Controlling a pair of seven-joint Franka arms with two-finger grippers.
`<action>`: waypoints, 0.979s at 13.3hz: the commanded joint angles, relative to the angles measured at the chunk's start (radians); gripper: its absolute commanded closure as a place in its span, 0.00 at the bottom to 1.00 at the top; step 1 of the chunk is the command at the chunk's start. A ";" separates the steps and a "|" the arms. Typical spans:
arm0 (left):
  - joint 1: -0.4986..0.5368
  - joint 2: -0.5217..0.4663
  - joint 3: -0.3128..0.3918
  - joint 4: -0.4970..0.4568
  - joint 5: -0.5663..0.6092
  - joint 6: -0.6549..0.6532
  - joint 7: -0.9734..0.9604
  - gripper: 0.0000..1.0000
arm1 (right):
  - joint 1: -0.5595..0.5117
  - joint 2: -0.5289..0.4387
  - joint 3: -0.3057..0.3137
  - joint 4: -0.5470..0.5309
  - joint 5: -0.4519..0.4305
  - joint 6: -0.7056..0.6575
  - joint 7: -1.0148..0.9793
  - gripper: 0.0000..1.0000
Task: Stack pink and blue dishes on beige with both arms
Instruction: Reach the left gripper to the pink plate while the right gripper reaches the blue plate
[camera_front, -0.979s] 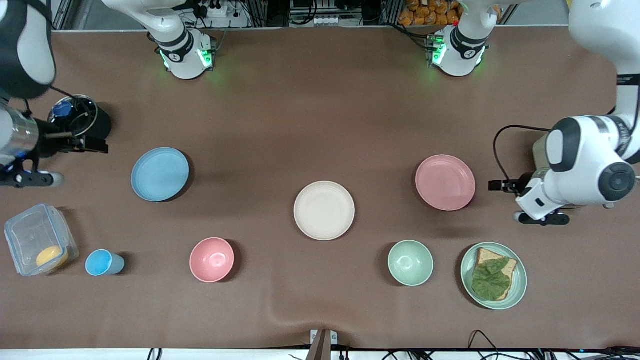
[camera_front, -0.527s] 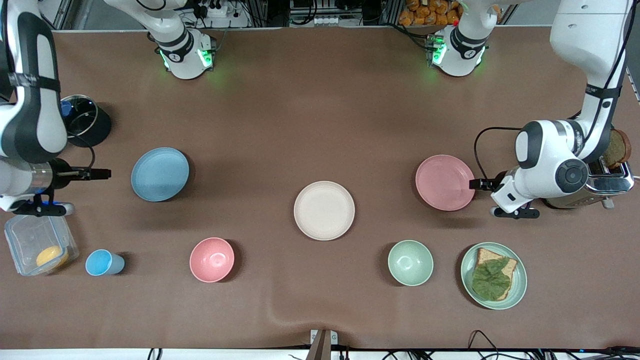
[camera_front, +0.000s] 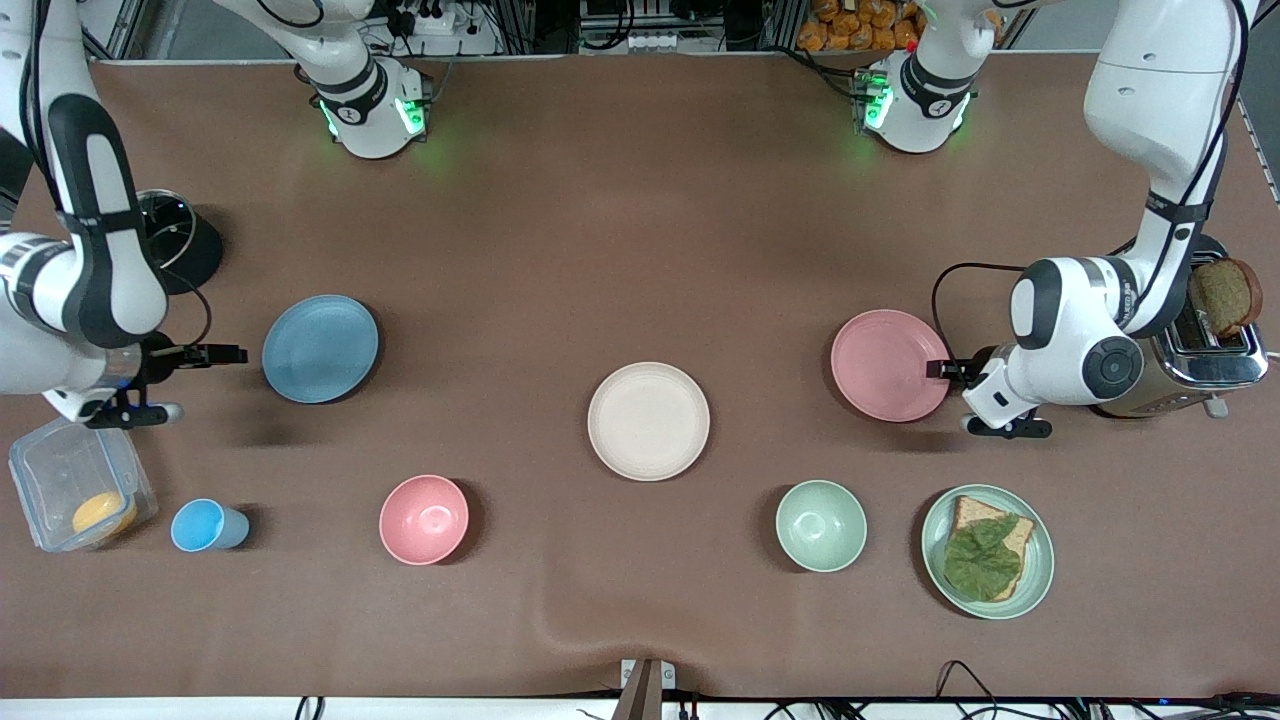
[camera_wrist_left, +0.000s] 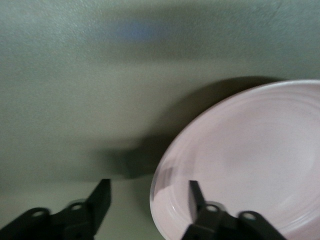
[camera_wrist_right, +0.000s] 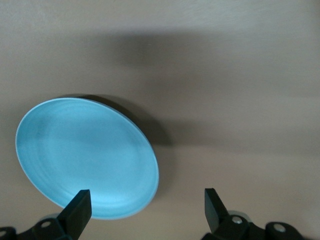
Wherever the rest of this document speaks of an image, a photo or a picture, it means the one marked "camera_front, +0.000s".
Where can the bread slice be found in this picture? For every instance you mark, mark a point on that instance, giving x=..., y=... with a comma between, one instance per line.
x=972, y=512

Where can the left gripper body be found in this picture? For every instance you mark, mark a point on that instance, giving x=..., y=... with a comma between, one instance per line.
x=977, y=363

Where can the green bowl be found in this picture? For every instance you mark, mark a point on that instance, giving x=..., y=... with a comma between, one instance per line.
x=821, y=526

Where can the brown toast slice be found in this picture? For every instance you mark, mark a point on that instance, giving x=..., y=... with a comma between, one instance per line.
x=1225, y=295

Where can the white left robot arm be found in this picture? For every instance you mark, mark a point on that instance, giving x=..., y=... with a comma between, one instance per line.
x=1150, y=100

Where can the glass lid blue knob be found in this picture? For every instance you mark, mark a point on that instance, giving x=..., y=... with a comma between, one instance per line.
x=170, y=225

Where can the clear plastic container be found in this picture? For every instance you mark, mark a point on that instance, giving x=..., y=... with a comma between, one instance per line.
x=70, y=470

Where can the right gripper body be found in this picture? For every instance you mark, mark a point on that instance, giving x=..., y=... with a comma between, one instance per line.
x=160, y=358

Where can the aluminium frame post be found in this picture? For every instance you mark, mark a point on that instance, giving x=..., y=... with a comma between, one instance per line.
x=105, y=30

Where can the blue cup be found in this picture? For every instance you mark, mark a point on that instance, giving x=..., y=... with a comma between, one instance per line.
x=205, y=526

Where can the pink bowl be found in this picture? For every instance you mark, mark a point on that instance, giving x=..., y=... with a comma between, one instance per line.
x=424, y=520

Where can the white power strip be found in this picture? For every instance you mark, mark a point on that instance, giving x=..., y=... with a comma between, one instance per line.
x=435, y=18

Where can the green plate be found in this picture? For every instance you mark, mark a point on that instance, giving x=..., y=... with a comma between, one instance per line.
x=1040, y=570

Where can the green lettuce leaf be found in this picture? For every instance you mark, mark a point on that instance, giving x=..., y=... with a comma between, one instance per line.
x=982, y=565

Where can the brown table mat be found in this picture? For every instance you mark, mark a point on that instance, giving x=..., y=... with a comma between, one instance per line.
x=640, y=250

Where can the pink plate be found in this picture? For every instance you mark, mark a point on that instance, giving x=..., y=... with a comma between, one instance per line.
x=885, y=365

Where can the blue plate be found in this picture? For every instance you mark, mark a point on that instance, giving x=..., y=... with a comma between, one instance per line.
x=320, y=349

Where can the beige plate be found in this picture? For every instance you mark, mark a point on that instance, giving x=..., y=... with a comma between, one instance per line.
x=648, y=421

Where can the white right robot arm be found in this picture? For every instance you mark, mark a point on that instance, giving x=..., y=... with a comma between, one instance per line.
x=100, y=250

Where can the orange food piece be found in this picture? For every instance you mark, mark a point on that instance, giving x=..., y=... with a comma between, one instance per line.
x=103, y=513

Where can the beige chrome toaster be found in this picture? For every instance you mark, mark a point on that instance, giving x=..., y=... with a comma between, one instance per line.
x=1200, y=365

